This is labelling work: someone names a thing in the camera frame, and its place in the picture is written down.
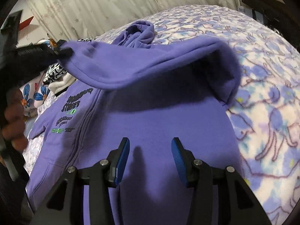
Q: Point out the person's left hand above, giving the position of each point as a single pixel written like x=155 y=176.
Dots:
x=14 y=130

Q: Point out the purple zip hoodie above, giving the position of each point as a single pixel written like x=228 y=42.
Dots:
x=149 y=93

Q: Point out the cream folded garment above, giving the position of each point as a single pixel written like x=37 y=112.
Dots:
x=61 y=83

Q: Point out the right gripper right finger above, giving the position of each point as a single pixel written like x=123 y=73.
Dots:
x=220 y=196

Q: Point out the red wall shelf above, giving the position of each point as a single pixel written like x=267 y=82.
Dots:
x=25 y=23

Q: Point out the cream patterned curtain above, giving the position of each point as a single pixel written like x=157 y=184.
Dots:
x=76 y=19

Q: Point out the black white patterned garment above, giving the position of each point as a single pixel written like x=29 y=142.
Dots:
x=54 y=71

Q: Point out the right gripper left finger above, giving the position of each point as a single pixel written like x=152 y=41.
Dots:
x=64 y=203

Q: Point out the blue flower pillow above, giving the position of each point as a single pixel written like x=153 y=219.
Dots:
x=34 y=93

